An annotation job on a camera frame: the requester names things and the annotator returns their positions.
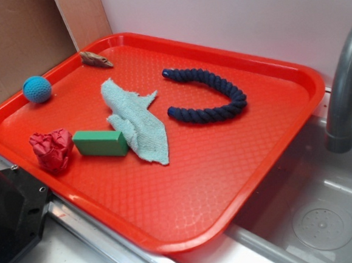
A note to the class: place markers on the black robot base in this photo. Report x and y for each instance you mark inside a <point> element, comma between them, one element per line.
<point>23,207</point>

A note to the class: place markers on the brown wood chip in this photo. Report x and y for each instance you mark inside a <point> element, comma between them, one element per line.
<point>93,59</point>

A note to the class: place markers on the red plastic tray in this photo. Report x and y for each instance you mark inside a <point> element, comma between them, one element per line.
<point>212,169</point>

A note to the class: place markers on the light teal cloth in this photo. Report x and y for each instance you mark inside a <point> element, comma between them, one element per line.
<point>144,133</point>

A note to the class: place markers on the green rectangular block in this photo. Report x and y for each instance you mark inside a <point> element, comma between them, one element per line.
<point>105,143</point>

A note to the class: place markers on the crumpled red paper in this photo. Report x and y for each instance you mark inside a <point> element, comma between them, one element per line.
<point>53,149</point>

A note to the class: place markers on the blue textured ball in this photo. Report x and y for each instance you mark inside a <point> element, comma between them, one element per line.
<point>37,89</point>

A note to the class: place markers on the grey plastic sink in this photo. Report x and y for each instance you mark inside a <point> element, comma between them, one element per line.
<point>301,212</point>

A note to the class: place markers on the grey toy faucet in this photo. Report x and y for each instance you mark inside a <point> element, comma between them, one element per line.
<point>338,133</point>

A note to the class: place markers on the brown cardboard panel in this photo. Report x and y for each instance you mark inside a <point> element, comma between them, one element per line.
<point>36,35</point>

